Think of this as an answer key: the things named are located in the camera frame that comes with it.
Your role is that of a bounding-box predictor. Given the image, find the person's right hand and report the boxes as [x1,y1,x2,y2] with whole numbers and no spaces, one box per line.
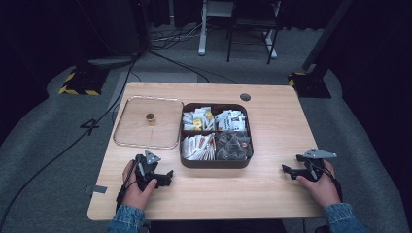
[295,159,342,208]

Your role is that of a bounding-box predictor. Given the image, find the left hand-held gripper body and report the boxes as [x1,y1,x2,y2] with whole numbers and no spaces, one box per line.
[134,150,162,192]

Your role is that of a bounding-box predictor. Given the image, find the brown compartment box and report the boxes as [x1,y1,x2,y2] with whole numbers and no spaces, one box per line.
[179,102,255,170]

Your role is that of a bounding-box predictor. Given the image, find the long black floor cable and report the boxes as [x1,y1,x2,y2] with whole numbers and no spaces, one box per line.
[0,52,141,231]

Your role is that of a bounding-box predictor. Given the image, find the bundle of floor cables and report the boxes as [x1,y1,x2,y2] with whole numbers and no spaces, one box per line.
[149,22,208,50]

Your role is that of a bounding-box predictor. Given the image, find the slanted dark metal pole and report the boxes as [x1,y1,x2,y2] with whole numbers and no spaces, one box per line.
[301,0,355,72]

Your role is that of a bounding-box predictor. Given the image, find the hand-held gripper black cable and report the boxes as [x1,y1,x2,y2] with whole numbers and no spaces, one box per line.
[319,164,344,203]
[115,159,139,212]

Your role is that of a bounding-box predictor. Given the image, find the dark grey packets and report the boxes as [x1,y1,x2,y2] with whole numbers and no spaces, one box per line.
[215,131,254,162]

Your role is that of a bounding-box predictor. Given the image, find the pile of white orange sticks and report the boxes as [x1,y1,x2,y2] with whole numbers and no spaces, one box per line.
[181,133,217,162]

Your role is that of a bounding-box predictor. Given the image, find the right hand-held gripper black cable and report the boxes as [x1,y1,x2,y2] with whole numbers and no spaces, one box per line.
[319,164,344,203]

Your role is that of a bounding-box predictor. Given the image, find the black yellow striped stand base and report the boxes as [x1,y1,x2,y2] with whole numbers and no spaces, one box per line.
[288,71,332,99]
[58,62,110,97]

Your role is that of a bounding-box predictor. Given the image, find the left hand-held gripper black cable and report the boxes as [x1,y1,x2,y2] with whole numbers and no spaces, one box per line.
[115,159,139,212]

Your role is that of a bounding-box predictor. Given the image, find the pile of white black-print sachets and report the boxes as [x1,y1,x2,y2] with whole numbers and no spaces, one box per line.
[215,109,248,132]

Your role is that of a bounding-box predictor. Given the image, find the person's left hand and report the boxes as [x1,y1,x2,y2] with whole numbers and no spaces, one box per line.
[121,159,158,212]

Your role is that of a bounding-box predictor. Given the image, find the black metal chair frame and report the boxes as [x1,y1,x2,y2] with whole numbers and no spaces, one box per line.
[225,0,282,65]

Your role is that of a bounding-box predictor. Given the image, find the white desk frame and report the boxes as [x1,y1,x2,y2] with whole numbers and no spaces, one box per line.
[197,0,282,60]

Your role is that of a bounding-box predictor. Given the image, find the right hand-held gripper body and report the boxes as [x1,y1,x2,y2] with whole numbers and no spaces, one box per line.
[295,148,338,183]

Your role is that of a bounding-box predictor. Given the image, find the transparent square lid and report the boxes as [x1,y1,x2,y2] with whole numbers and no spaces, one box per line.
[112,95,185,150]

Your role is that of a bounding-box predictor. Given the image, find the pile of white yellow sachets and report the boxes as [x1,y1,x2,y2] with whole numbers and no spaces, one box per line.
[182,107,216,132]

